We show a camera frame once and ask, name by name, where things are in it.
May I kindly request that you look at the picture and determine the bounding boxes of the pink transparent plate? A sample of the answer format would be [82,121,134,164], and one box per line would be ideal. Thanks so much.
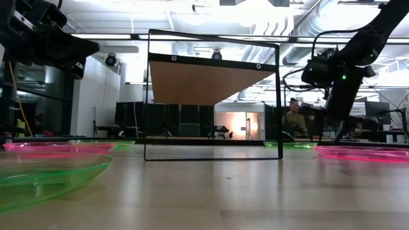
[313,145,409,164]
[2,141,117,155]

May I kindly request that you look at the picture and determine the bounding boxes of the person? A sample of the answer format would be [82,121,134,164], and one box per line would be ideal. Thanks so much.
[281,98,309,139]

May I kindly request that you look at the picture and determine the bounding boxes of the black computer monitor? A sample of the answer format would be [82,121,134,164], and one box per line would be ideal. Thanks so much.
[364,100,392,126]

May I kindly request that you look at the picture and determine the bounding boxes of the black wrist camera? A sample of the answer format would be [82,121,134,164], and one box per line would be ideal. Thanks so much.
[72,60,87,81]
[301,57,335,88]

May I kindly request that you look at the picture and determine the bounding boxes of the large green transparent plate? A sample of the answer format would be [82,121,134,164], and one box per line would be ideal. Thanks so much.
[0,152,114,212]

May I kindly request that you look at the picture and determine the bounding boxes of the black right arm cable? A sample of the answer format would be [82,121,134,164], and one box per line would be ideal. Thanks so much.
[282,28,364,93]

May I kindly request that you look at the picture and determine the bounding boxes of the black ceiling spotlight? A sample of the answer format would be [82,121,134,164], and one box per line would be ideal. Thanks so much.
[104,53,118,68]

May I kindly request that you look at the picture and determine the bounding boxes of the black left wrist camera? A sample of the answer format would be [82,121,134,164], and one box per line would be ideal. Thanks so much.
[72,60,87,81]

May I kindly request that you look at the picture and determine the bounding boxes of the silver ventilation duct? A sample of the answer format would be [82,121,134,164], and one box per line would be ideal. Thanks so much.
[281,0,355,66]

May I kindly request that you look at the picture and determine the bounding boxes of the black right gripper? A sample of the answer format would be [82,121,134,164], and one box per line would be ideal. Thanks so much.
[325,63,367,144]

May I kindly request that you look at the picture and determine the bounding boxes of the yellow hanging cable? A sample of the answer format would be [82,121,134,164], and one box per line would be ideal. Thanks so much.
[8,61,33,137]

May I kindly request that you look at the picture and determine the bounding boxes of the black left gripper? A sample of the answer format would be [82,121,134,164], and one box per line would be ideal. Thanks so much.
[0,27,100,70]

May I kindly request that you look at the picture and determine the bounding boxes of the grey office chair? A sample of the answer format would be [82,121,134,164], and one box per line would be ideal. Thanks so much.
[178,123,201,138]

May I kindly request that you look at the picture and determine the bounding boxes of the black frame wooden shelf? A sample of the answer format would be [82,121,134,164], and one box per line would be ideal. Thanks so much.
[143,28,284,162]

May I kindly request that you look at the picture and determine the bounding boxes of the long ceiling light strip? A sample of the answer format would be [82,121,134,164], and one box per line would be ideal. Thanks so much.
[70,33,132,40]

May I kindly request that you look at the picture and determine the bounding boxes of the black room divider panels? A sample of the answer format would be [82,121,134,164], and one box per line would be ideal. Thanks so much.
[114,101,215,138]

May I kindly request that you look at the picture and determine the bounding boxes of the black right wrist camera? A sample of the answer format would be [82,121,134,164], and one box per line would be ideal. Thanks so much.
[301,57,335,88]

